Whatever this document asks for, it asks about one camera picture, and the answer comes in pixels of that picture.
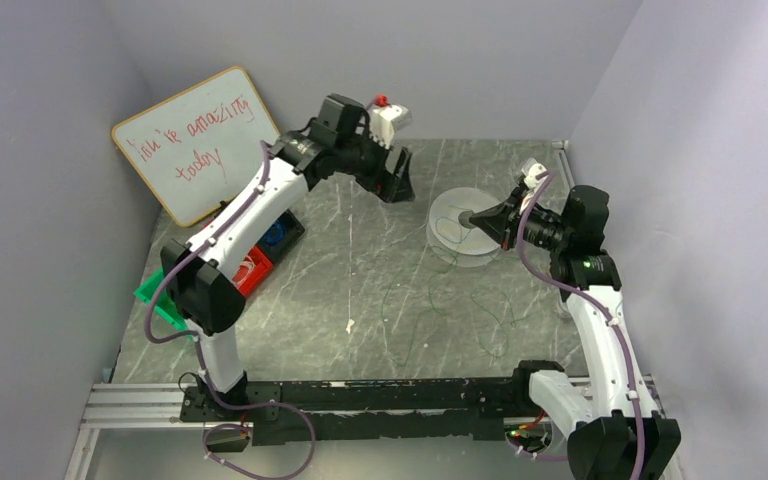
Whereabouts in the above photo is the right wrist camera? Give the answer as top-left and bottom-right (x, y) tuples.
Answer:
(519, 157), (549, 214)

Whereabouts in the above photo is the green storage bin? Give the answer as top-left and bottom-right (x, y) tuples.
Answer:
(134, 269), (187, 331)

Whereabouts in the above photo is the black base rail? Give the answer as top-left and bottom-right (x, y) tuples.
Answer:
(179, 367), (541, 446)

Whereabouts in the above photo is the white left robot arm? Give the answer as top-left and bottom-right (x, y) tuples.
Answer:
(160, 94), (415, 404)

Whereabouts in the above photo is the red storage bin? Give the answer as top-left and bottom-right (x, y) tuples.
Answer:
(232, 246), (274, 297)

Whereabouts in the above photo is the black storage bin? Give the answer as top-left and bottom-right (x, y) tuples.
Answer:
(257, 210), (305, 265)

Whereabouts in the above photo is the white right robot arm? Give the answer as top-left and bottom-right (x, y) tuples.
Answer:
(458, 185), (682, 479)

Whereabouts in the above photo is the whiteboard with red writing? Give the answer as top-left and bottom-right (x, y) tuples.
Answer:
(111, 66), (279, 227)

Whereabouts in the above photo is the white perforated filament spool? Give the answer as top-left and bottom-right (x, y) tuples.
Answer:
(426, 187), (501, 268)

